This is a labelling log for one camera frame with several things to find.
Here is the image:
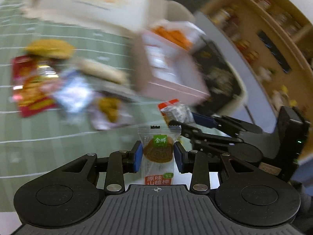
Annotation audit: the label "orange-edged clear snack packet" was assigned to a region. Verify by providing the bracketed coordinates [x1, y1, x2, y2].
[158, 99, 194, 127]

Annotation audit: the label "blue white snack packet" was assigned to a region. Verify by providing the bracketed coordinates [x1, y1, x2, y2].
[52, 74, 95, 113]

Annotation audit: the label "clear hawthorn roll packet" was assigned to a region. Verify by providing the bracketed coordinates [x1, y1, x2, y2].
[138, 125, 181, 185]

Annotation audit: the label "orange bag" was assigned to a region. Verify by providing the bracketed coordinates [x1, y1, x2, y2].
[150, 20, 206, 51]

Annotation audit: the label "cream printed bag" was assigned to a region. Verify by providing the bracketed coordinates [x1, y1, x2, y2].
[22, 0, 152, 34]

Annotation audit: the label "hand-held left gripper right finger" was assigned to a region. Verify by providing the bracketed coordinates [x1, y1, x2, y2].
[174, 142, 257, 194]

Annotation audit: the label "green checked tablecloth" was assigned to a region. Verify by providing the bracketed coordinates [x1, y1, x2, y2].
[0, 0, 176, 213]

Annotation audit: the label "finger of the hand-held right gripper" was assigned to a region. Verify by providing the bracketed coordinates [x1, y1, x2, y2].
[169, 120, 244, 154]
[192, 112, 264, 134]

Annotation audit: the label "red snack packet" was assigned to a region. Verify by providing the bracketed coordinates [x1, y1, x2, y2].
[11, 54, 59, 118]

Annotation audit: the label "white rice cracker packet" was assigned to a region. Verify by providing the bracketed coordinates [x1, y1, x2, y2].
[78, 58, 129, 84]

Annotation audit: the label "beige chair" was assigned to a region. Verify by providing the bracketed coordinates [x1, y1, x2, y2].
[220, 54, 248, 111]

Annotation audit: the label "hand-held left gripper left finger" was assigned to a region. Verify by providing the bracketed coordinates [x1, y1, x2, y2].
[61, 141, 144, 194]

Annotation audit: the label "black printed bag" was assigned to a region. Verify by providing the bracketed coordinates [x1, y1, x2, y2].
[192, 39, 245, 116]

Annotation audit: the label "white packet with yellow snack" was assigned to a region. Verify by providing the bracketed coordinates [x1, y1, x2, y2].
[90, 95, 134, 131]

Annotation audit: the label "dark rectangular panel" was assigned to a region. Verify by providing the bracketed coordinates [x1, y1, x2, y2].
[256, 30, 292, 73]

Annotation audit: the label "yellow white figurine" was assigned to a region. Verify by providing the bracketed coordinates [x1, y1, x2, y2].
[271, 85, 298, 111]

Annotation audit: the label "pink cardboard box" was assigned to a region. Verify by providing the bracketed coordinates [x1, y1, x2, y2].
[132, 28, 211, 106]

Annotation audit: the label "wooden shelf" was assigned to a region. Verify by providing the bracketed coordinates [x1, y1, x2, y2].
[199, 0, 313, 157]

